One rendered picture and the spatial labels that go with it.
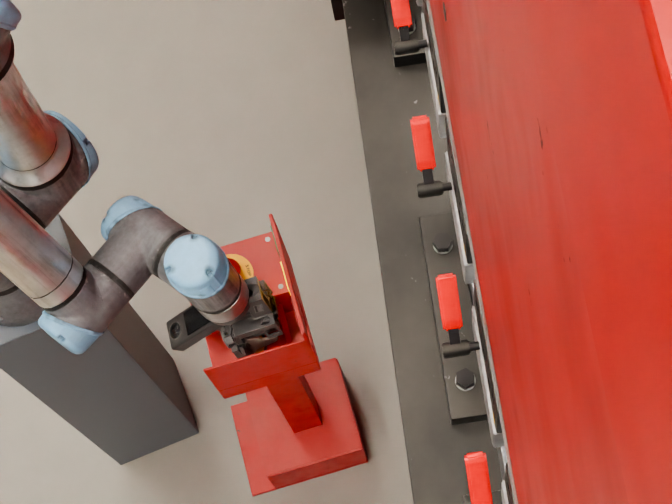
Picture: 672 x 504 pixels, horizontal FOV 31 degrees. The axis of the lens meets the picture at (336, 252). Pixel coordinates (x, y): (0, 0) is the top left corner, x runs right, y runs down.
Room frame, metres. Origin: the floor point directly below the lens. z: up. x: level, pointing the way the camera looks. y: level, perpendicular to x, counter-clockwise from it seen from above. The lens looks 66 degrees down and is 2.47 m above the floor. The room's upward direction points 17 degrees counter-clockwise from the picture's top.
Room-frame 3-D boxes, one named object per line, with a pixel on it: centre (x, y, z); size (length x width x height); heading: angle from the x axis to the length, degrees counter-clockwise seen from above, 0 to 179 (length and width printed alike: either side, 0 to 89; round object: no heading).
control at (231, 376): (0.71, 0.16, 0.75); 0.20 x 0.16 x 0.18; 0
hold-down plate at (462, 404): (0.55, -0.13, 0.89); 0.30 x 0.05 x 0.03; 171
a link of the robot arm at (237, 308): (0.66, 0.17, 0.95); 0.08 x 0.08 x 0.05
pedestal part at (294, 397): (0.71, 0.16, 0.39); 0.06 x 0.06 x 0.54; 0
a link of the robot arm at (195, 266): (0.66, 0.18, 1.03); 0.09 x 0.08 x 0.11; 37
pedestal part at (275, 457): (0.71, 0.19, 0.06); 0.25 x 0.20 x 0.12; 90
